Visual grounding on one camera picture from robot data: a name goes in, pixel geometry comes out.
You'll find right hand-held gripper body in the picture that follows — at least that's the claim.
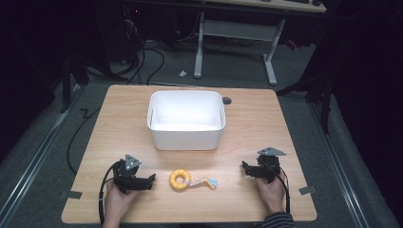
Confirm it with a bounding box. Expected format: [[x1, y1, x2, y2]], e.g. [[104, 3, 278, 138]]
[[257, 146, 287, 184]]

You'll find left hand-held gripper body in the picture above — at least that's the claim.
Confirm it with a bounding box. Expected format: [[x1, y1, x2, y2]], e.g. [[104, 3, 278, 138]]
[[112, 154, 142, 195]]

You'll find yellow ring rope toy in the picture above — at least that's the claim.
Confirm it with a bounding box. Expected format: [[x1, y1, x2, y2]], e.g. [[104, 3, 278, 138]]
[[169, 168, 219, 192]]

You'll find white plastic bin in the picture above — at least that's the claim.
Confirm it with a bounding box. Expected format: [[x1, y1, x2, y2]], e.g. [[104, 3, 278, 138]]
[[146, 90, 227, 152]]

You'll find person's left hand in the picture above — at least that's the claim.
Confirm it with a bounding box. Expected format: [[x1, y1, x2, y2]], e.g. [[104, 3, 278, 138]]
[[104, 181, 141, 224]]

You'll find person's right hand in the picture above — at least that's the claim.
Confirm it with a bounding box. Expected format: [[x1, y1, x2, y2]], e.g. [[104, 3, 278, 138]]
[[255, 170, 286, 216]]

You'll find grey tape piece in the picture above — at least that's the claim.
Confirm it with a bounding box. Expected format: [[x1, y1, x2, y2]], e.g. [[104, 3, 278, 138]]
[[297, 185, 317, 196], [59, 189, 83, 200]]

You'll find black metal stand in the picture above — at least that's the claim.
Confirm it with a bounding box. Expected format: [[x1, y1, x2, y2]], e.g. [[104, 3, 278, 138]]
[[59, 51, 91, 114], [275, 70, 336, 135]]

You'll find desk with white legs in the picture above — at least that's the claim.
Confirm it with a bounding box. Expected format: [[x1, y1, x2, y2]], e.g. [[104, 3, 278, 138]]
[[192, 0, 328, 86]]

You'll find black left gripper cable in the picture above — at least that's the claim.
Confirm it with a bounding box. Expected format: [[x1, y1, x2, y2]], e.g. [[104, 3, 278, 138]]
[[98, 160, 124, 226]]

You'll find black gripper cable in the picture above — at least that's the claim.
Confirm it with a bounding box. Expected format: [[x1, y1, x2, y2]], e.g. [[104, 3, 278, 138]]
[[98, 160, 124, 226], [267, 163, 292, 215]]

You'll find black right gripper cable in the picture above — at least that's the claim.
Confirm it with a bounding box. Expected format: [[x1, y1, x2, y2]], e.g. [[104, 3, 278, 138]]
[[267, 163, 292, 215]]

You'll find black floor cable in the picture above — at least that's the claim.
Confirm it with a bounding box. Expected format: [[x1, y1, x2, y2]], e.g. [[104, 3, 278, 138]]
[[66, 106, 103, 176]]

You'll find metal floor rail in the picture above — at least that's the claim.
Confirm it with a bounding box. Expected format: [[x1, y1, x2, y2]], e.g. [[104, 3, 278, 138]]
[[308, 103, 373, 228], [0, 88, 85, 224]]

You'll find bundle of black cables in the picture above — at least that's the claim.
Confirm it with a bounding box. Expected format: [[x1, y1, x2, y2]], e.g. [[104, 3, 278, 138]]
[[118, 8, 166, 86]]

